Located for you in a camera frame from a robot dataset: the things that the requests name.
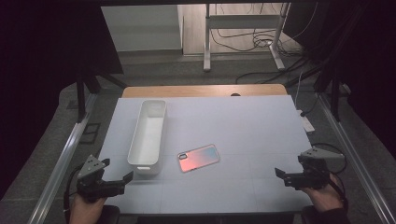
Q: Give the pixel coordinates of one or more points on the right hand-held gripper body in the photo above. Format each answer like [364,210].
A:
[313,177]

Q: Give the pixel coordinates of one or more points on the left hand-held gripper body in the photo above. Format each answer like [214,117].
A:
[93,183]

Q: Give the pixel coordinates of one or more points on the white plastic storage bin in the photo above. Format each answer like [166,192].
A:
[147,137]

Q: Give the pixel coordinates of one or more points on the iridescent pink phone case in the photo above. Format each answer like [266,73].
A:
[198,158]

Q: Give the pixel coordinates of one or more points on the person's right hand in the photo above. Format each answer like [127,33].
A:
[325,199]

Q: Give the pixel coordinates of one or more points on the person's left hand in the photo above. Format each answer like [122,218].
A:
[85,211]

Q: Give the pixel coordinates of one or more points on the white power strip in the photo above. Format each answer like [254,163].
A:
[307,123]

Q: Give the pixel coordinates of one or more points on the white table cover board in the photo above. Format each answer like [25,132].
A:
[233,130]

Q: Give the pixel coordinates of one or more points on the black metal stand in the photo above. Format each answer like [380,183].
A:
[335,99]
[81,99]

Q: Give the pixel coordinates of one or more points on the wooden table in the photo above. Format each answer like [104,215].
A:
[186,91]

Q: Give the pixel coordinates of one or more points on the white cabinet panel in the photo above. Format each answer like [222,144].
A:
[140,28]

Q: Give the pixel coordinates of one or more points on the aluminium frame rail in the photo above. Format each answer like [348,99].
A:
[355,161]
[59,168]

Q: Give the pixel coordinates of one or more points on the white metal desk frame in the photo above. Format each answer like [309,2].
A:
[207,40]

